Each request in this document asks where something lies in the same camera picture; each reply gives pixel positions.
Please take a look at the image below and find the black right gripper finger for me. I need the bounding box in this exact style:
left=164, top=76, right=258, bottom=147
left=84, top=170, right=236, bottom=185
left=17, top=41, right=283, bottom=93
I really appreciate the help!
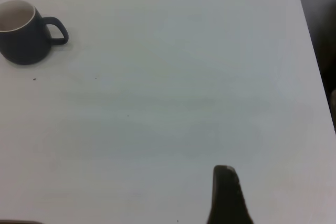
left=206, top=165, right=255, bottom=224

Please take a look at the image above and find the dark grey ceramic mug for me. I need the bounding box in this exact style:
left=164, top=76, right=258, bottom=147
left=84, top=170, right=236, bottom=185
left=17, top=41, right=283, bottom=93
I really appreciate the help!
left=0, top=0, right=69, bottom=66

